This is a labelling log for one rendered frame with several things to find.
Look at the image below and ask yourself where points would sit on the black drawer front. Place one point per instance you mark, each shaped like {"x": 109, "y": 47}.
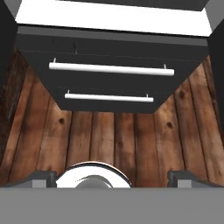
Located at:
{"x": 110, "y": 43}
{"x": 110, "y": 80}
{"x": 110, "y": 102}

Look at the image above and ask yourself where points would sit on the white round object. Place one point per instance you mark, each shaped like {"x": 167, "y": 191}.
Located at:
{"x": 92, "y": 175}

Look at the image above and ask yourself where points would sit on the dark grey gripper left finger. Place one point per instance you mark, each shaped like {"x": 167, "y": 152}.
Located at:
{"x": 43, "y": 178}

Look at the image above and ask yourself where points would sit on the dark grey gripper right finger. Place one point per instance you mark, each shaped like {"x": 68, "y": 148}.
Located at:
{"x": 180, "y": 178}

